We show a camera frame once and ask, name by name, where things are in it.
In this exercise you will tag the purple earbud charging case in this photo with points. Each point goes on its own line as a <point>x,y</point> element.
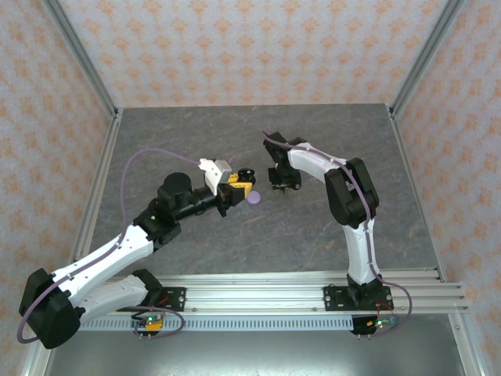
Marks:
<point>255,199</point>

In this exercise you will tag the aluminium frame post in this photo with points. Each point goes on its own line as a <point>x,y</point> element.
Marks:
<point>424,58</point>
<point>83,58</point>

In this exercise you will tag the aluminium table edge rail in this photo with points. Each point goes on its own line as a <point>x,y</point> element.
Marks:
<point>254,276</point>

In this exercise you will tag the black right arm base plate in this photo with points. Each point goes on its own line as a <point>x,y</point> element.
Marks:
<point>334,297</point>

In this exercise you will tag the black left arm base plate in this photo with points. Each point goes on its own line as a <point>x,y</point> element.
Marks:
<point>176,299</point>

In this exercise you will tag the grey metal sheet panel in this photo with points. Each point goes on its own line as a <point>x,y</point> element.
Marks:
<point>254,356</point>

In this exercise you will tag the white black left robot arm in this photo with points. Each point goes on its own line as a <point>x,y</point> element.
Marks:
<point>105,254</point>

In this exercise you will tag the aluminium table side rail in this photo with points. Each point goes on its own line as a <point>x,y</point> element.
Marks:
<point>415,196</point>
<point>95,196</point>

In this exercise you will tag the wide aluminium mounting beam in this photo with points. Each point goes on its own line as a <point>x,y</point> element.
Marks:
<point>254,299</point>

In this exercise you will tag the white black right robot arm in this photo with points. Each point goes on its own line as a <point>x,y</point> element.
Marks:
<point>360,250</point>

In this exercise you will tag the aluminium lower frame rail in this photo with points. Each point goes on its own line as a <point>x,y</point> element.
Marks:
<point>35,366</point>
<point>466,352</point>

